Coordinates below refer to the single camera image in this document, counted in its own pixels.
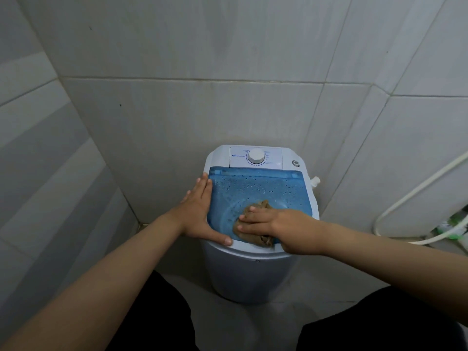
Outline black shorts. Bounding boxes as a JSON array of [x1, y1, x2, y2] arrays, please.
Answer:
[[105, 270, 468, 351]]

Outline blue transparent machine lid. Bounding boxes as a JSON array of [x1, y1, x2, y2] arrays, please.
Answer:
[[207, 166, 316, 247]]

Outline person's right hand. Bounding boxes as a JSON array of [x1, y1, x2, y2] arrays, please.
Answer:
[[236, 206, 330, 256]]

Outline person's right forearm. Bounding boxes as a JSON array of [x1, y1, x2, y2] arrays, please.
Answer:
[[322, 222, 468, 326]]

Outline person's left forearm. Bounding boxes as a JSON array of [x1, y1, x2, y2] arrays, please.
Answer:
[[0, 211, 183, 351]]

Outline white mini washing machine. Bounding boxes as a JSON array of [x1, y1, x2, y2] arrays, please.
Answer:
[[199, 144, 320, 304]]

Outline brown cleaning cloth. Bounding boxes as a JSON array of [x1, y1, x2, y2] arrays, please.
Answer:
[[233, 200, 275, 248]]

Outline person's left hand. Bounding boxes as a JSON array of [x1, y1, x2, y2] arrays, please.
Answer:
[[171, 172, 233, 247]]

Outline green and white bottle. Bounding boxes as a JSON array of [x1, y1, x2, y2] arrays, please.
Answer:
[[435, 213, 468, 241]]

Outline white hose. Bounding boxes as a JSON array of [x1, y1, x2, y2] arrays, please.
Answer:
[[373, 151, 468, 246]]

